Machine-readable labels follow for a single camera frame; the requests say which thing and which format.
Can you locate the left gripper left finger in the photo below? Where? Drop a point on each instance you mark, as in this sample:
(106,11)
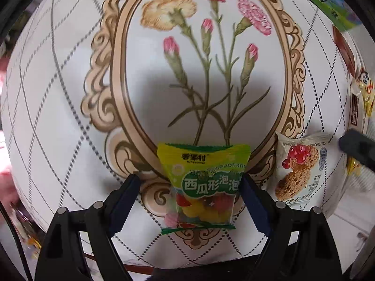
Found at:
(62,256)

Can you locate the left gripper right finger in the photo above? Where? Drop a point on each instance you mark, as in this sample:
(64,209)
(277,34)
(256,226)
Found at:
(300,244)

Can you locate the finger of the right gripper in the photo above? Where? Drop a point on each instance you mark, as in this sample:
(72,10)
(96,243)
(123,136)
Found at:
(358,146)

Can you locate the yellow panda snack packet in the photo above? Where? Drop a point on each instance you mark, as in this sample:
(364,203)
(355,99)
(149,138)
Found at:
(362,83)

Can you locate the white cookie snack packet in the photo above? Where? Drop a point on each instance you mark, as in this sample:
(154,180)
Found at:
(300,163)

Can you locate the dark red snack packet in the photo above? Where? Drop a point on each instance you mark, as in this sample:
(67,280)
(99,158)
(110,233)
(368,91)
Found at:
(345,50)

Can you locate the green watermelon gum packet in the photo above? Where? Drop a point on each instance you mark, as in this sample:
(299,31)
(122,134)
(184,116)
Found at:
(204,184)

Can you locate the yellow guoba snack packet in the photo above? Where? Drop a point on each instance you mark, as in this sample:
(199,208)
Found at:
(355,168)

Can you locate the white floral quilted bedspread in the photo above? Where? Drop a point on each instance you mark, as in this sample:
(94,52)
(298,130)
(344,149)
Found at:
(93,87)

